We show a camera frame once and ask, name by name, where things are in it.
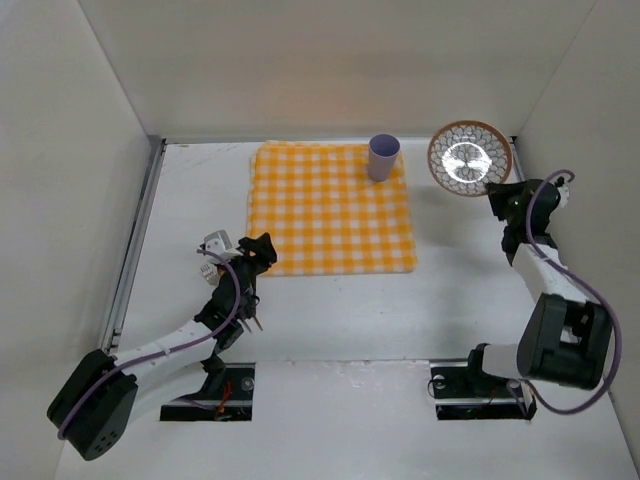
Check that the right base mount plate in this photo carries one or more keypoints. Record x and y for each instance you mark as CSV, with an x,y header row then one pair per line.
x,y
461,393

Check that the silver copper fork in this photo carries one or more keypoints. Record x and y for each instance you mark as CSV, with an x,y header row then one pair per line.
x,y
209,273

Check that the lavender cup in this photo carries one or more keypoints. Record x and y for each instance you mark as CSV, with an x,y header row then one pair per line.
x,y
383,151

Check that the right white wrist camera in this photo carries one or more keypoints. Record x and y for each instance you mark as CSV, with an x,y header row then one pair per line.
x,y
564,193

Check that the copper spoon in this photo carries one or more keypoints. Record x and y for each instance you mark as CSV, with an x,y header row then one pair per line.
x,y
258,323

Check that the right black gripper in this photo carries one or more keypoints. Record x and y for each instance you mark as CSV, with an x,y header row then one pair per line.
x,y
507,201

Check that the base mount plate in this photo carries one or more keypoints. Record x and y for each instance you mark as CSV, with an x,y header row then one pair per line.
x,y
225,396
461,393

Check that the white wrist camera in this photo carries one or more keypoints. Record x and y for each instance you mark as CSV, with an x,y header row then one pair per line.
x,y
564,193
219,243

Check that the yellow white checkered cloth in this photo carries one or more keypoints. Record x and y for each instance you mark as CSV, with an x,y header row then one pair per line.
x,y
325,215

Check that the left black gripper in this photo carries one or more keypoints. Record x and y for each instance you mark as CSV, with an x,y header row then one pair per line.
x,y
255,255

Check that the floral patterned plate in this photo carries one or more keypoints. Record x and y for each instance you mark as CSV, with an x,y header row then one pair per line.
x,y
465,156

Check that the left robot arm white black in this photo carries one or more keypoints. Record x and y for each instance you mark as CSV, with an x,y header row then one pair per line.
x,y
106,392

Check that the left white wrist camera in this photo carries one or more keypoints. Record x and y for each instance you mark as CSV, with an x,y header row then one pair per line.
x,y
219,243

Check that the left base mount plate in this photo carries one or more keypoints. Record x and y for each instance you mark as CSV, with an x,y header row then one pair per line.
x,y
225,396

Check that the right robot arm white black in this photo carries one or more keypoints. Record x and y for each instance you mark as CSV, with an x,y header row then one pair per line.
x,y
567,335

